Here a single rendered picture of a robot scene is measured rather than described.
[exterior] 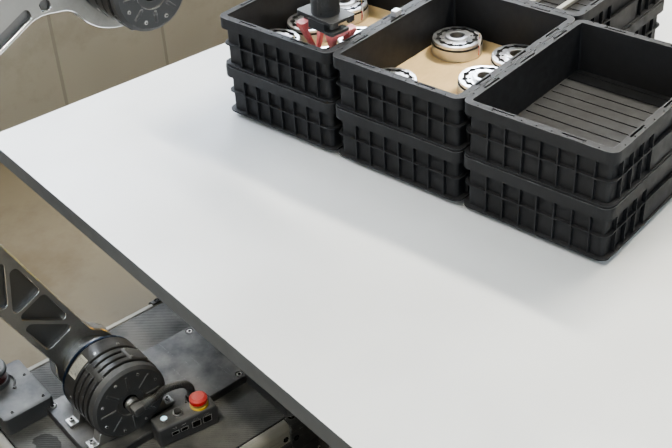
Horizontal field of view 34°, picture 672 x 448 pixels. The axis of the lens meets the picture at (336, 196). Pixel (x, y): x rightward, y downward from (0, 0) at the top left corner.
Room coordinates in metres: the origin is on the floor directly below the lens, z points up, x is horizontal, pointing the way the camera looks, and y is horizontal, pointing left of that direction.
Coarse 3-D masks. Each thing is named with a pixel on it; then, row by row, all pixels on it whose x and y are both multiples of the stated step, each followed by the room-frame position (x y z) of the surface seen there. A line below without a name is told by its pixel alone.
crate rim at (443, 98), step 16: (432, 0) 2.09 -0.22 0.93; (496, 0) 2.08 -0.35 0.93; (512, 0) 2.06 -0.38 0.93; (400, 16) 2.02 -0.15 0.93; (560, 16) 1.98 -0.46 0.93; (368, 32) 1.96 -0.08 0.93; (352, 48) 1.90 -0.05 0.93; (528, 48) 1.85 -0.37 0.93; (336, 64) 1.86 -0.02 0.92; (352, 64) 1.83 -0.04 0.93; (368, 64) 1.82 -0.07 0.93; (512, 64) 1.79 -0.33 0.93; (384, 80) 1.78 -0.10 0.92; (400, 80) 1.76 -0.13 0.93; (480, 80) 1.74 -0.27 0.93; (416, 96) 1.73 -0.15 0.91; (432, 96) 1.71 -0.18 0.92; (448, 96) 1.69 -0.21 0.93; (464, 96) 1.68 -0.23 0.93
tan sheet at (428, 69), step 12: (492, 48) 2.05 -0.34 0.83; (408, 60) 2.02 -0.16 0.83; (420, 60) 2.02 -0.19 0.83; (432, 60) 2.02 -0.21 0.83; (480, 60) 2.00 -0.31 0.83; (420, 72) 1.97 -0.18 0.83; (432, 72) 1.96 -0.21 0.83; (444, 72) 1.96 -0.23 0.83; (456, 72) 1.96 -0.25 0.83; (432, 84) 1.91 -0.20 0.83; (444, 84) 1.91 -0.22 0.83; (456, 84) 1.91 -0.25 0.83
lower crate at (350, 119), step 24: (360, 120) 1.82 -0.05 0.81; (360, 144) 1.84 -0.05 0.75; (384, 144) 1.79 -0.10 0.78; (408, 144) 1.75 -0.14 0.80; (432, 144) 1.71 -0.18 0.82; (384, 168) 1.79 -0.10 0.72; (408, 168) 1.76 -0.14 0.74; (432, 168) 1.72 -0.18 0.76; (456, 168) 1.69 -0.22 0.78; (432, 192) 1.71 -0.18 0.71; (456, 192) 1.69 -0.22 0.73
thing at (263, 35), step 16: (256, 0) 2.14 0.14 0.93; (416, 0) 2.09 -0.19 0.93; (224, 16) 2.07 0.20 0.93; (240, 32) 2.03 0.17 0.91; (256, 32) 2.00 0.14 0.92; (272, 32) 1.98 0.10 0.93; (288, 48) 1.94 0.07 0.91; (304, 48) 1.91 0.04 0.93; (320, 48) 1.90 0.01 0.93; (336, 48) 1.90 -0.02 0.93
